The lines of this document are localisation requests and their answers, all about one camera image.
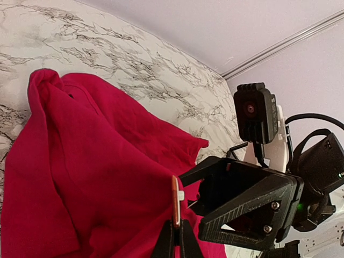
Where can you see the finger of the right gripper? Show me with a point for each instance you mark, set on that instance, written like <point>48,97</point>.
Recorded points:
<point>228,173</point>

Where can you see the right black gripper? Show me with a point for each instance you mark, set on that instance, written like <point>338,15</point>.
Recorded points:
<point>242,204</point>

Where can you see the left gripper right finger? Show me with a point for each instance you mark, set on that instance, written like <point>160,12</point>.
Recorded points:
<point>189,247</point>

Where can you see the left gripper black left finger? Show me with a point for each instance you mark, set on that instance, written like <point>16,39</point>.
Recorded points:
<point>165,245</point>

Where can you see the brown round brooch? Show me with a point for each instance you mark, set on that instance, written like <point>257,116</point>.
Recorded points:
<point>178,196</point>

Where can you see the red t-shirt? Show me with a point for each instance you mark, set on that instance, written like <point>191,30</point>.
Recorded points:
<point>90,173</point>

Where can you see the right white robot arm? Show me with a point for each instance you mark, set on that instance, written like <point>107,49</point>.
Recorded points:
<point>328,152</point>

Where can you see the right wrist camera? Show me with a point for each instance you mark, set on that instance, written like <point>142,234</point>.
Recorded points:
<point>261,124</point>

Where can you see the right aluminium frame post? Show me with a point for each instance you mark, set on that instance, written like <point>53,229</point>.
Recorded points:
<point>306,33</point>

